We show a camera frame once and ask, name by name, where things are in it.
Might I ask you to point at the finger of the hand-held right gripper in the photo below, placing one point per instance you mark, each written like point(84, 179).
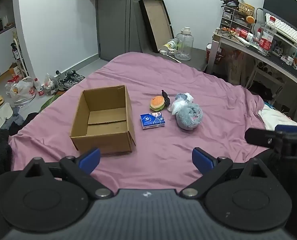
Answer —
point(261, 137)

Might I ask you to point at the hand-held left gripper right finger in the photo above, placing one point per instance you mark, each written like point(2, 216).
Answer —
point(201, 158)

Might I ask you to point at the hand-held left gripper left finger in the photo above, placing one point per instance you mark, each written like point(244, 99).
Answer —
point(91, 158)

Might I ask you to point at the brown cardboard box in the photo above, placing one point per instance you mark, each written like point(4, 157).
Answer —
point(106, 141)

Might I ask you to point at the grey-blue fluffy plush toy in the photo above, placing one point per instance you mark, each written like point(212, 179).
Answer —
point(189, 117)

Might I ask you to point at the clear plastic bag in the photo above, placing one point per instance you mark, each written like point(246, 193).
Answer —
point(176, 106)

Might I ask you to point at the blue tissue pack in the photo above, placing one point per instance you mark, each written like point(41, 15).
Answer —
point(152, 121)

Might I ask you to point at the burger plush toy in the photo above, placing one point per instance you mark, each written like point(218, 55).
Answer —
point(157, 102)

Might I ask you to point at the black stitched fabric patch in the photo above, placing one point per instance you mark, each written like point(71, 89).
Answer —
point(166, 96)

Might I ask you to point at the white quilt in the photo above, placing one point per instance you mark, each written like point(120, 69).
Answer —
point(276, 117)

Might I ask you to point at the green cartoon rug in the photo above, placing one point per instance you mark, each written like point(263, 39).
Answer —
point(49, 102)

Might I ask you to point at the grey desk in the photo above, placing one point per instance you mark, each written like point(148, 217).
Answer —
point(276, 62)

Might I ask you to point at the grey plastic trash bag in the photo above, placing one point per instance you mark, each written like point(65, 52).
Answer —
point(50, 86)

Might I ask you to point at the blue-grey cloth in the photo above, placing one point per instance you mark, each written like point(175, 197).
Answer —
point(16, 120)

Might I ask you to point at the small red-label bottle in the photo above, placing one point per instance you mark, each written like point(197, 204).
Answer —
point(39, 87)

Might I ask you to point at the pink bed sheet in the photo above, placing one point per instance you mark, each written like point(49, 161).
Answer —
point(163, 77)

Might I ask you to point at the small black floor object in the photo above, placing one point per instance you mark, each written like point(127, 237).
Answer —
point(57, 72)

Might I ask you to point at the white printed plastic bag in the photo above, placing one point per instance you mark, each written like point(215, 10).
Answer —
point(22, 91)

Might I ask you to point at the red bin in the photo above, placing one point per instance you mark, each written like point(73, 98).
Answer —
point(209, 53)

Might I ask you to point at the red-label water bottle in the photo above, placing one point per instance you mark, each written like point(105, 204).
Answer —
point(266, 38)

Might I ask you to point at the yellow slipper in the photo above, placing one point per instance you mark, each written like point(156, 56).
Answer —
point(0, 100)

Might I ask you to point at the white keyboard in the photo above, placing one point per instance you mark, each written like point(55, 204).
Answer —
point(288, 31)

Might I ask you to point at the clear plastic water jug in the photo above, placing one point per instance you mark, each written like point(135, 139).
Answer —
point(184, 45)

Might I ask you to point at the white green-capped bottle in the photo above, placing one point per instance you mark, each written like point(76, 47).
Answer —
point(170, 44)

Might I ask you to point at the small drawer organizer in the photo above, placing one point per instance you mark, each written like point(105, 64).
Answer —
point(232, 17)

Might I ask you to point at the white storage rack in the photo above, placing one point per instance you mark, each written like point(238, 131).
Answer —
point(19, 55)

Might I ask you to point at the wicker basket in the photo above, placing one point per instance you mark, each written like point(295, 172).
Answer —
point(247, 8)

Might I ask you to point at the black computer monitor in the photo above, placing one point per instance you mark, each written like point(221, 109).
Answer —
point(283, 6)

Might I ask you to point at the dark grey door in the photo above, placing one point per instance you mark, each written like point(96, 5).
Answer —
point(116, 25)

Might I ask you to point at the black picture frame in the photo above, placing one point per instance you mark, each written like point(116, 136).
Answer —
point(157, 22)

